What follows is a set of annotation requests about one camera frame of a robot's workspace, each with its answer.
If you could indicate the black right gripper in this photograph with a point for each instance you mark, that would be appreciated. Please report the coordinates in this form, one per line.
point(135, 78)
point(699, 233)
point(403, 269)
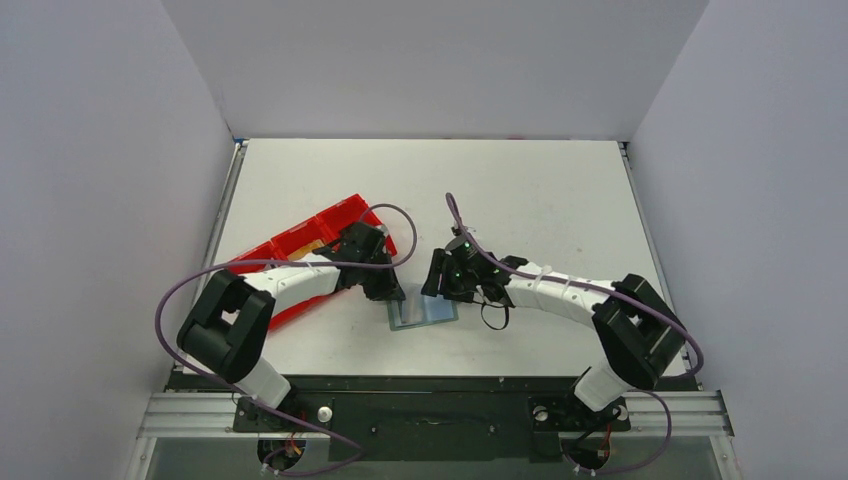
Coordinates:
point(437, 279)

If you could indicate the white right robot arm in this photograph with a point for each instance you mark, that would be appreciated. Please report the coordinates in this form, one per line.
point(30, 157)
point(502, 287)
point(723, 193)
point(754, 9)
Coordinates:
point(639, 334)

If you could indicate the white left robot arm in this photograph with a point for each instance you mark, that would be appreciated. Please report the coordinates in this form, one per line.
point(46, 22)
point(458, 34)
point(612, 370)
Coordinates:
point(226, 329)

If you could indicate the red right bin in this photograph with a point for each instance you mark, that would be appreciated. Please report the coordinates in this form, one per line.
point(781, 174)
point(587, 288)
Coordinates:
point(335, 218)

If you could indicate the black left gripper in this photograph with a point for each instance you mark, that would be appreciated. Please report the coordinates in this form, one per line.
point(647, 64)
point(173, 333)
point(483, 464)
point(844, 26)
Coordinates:
point(389, 289)

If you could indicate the red middle bin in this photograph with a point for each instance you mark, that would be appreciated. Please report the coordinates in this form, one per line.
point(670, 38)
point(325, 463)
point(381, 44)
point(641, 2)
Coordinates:
point(297, 241)

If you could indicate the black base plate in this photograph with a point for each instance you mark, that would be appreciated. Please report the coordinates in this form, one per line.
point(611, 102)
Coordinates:
point(405, 418)

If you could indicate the aluminium frame rail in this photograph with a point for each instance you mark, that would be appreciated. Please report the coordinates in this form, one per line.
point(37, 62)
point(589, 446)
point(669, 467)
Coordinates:
point(678, 435)

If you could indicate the gold card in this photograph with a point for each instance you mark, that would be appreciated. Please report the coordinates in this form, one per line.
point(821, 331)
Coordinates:
point(304, 255)

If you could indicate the green leather card holder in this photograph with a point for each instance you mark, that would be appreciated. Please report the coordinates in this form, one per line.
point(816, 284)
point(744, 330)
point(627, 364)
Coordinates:
point(420, 311)

